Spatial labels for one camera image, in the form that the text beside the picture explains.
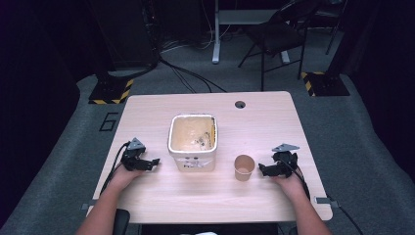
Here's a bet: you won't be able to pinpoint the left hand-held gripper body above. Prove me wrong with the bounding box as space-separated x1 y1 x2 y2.
120 137 147 171

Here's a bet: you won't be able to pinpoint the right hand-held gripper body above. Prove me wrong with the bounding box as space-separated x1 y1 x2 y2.
271 143 300 179

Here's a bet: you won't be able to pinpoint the brown paper cup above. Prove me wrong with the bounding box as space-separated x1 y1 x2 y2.
233 154 256 182

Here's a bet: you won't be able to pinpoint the white square plastic bin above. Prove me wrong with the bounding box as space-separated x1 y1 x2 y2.
166 113 219 173

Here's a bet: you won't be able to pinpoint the person's left hand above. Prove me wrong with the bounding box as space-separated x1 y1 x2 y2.
109 164 145 193

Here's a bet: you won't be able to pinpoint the person's right hand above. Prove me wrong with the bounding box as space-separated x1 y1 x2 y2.
273 175 307 201

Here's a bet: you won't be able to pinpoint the grey table clamp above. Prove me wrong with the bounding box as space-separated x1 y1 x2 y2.
79 199 99 211
314 196 341 210

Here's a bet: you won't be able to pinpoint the black chair armrest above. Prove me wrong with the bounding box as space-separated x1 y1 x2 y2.
112 209 131 235

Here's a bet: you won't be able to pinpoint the black yellow striped stand base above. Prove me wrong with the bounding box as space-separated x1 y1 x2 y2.
87 71 135 106
300 70 350 98

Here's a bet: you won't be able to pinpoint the black equipment cabinet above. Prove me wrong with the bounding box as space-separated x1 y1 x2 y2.
87 0 161 72

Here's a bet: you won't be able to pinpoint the black folding chair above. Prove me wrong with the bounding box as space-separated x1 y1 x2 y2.
237 0 322 92

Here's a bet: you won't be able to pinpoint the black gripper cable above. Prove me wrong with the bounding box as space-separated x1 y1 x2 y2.
281 159 311 201
99 141 131 196

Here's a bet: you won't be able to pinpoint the black cable at clamp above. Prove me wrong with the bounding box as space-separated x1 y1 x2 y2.
327 195 365 235

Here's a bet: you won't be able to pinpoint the black floor cables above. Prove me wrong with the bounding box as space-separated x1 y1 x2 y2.
158 56 228 94

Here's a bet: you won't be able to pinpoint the black stand post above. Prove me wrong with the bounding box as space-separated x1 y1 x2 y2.
326 0 360 76

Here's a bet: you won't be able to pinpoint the white metal desk frame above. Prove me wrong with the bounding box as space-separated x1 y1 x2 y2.
210 0 292 66

